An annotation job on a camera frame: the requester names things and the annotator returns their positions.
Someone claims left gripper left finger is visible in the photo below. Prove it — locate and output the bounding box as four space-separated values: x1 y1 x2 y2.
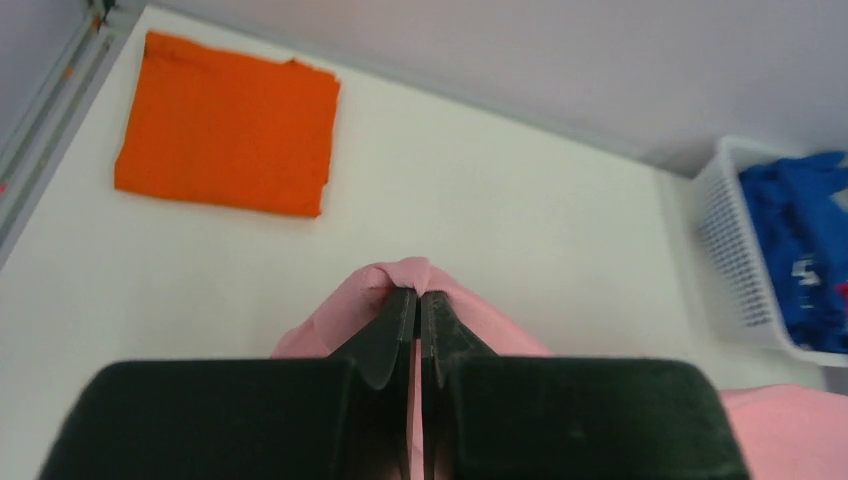
330 288 418 479

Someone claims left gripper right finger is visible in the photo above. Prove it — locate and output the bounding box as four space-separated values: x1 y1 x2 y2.
419 291 495 479

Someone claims blue t shirt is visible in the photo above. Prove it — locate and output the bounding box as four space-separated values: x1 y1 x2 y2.
738 151 847 354

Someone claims pink t shirt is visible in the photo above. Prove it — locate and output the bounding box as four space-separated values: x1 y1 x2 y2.
272 257 847 479

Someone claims folded orange t shirt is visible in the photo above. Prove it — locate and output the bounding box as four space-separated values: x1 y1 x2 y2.
114 31 341 218

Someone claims white plastic basket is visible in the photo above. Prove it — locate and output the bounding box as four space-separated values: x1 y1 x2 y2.
693 136 847 368

